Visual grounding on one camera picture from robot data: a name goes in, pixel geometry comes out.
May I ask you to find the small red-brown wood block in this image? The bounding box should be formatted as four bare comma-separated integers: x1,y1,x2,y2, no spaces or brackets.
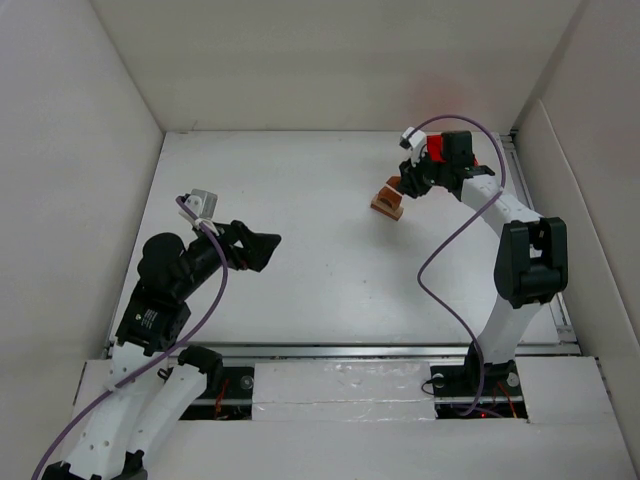
386,176,401,190

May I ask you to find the orange arch wood block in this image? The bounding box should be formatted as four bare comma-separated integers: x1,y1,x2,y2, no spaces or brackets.
374,185,402,208

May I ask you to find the reddish long wood block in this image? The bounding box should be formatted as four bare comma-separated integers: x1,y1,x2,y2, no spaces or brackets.
370,202,404,221

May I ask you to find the red plastic bin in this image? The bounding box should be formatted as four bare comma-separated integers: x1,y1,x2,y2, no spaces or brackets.
427,131,478,167

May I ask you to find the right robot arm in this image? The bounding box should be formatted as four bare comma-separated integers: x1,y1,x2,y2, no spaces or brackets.
398,128,569,389

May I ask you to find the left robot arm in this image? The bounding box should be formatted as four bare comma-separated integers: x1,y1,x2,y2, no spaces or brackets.
32,220,281,479

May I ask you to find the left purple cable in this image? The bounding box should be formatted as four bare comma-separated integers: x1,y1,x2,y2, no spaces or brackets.
30,195,230,480

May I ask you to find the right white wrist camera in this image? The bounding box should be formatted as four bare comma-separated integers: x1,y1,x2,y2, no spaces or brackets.
399,127,427,165

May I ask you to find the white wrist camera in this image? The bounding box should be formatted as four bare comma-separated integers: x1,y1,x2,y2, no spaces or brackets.
399,127,427,165
178,189,218,228

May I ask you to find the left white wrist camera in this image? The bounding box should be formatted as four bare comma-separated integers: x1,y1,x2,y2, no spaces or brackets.
178,189,218,228

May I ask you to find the aluminium front rail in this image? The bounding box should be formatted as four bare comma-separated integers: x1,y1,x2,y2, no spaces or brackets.
107,342,579,360

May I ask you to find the aluminium side rail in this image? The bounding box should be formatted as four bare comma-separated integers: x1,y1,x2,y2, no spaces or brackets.
501,132,576,341

